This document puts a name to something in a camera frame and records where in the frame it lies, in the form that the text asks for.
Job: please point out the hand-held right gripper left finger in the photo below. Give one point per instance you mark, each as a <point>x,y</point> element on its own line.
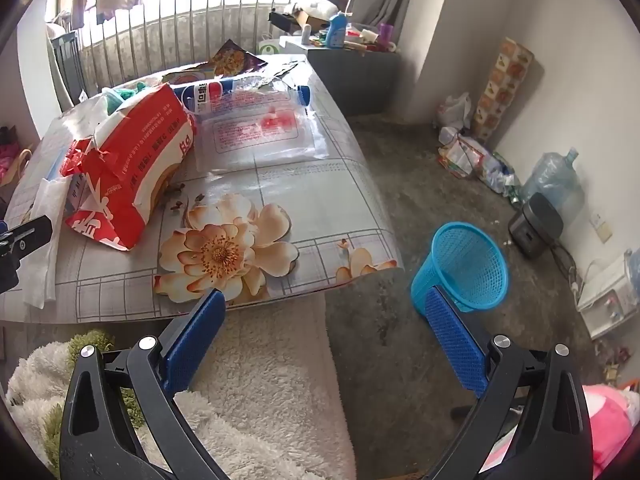
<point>197,340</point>

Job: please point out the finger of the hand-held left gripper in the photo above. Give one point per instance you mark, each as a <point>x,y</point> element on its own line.
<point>30,232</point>

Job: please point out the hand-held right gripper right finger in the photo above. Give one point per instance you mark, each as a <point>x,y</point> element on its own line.
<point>455,340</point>

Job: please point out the white paper tissue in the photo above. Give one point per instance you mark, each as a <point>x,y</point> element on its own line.
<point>45,240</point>

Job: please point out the blue mesh wastebasket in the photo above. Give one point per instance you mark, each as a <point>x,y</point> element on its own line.
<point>465,265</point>

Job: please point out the red and white flour bag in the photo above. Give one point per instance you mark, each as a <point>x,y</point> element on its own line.
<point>135,160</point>

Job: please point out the clear plastic bag red print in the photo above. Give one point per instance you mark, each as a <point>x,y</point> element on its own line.
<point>260,135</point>

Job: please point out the clear plastic cola bottle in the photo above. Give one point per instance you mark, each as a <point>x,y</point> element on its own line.
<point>205,95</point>

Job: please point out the purple snack packet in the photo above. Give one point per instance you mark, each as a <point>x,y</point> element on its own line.
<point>235,57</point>

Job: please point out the cream fluffy blanket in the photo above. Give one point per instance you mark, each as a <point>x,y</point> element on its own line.
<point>260,360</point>

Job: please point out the red paper shopping bag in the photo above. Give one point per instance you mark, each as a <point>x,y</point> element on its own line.
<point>22,165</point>

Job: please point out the pink plastic bag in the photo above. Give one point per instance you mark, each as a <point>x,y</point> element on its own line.
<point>7,165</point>

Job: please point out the black rice cooker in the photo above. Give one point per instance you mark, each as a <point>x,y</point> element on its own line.
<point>537,225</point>

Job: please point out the white green shaggy rug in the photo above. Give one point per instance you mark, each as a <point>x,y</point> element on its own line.
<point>35,375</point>

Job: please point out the white water dispenser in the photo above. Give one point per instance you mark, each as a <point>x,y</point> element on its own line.
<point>610,295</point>

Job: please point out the green plastic bag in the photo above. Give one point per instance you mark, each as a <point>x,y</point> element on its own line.
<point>120,95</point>

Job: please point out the scattered snack wrappers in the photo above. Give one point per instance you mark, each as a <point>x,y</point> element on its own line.
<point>617,365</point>

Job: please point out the dark metal rack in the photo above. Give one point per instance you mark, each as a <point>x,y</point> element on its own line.
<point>70,70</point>

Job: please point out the pink plush toy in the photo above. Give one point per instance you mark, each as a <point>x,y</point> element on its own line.
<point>607,420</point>

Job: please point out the floral plastic tablecloth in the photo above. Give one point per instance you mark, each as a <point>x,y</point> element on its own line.
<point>310,195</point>

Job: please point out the pile of empty packets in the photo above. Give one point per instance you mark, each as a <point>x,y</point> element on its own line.
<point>470,155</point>

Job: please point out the empty clear water jug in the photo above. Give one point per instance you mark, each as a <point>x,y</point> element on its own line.
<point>555,180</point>

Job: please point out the full blue water jug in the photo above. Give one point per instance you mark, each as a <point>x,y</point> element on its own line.
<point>634,265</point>

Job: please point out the white plastic bag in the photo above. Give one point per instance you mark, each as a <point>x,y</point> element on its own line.
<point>457,110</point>

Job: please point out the tall patterned box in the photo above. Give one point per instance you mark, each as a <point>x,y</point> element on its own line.
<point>502,90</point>

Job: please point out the metal balcony railing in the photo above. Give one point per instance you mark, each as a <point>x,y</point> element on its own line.
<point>200,25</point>

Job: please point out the grey cabinet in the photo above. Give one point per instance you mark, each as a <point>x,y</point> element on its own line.
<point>360,80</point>

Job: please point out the silver foil wrapper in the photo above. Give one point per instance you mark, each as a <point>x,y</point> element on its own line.
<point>282,67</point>

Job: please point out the white green paper bag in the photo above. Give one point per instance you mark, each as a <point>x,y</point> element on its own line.
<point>269,46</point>

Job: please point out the purple cup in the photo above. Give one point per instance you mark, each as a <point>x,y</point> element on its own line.
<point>386,35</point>

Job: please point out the small white bottle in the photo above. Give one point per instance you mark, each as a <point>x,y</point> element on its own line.
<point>307,34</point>

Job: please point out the blue detergent bottle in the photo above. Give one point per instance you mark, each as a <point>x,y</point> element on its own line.
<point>339,32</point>

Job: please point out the cardboard box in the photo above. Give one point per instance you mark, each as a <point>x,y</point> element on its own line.
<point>312,22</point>

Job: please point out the beige wall switch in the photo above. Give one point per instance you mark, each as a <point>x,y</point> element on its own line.
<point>605,232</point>

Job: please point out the white wall socket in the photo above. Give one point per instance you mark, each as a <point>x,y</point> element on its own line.
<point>601,220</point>

